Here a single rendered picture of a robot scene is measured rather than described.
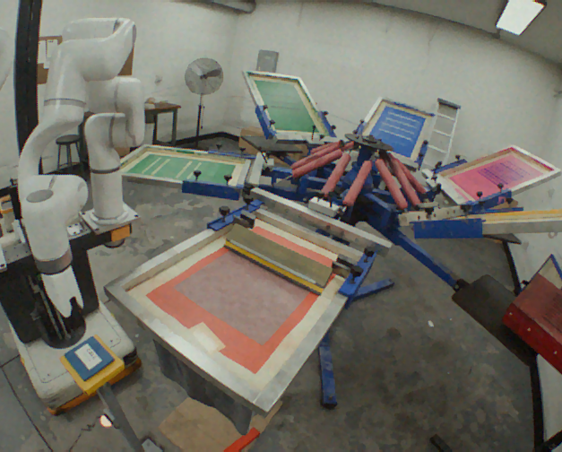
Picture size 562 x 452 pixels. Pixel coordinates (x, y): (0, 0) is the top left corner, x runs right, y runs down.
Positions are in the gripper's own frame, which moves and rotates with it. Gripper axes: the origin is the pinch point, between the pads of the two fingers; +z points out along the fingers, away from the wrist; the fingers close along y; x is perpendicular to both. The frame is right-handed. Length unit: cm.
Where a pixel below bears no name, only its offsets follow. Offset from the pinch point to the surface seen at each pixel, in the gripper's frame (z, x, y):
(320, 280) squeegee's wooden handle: 11, 66, 30
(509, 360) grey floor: 111, 202, 186
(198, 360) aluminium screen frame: 12.0, 18.4, 21.0
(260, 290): 15, 53, 16
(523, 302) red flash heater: 1, 90, 103
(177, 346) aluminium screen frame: 11.9, 17.9, 14.4
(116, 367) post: 15.7, 4.0, 6.1
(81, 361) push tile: 13.9, -2.4, 0.1
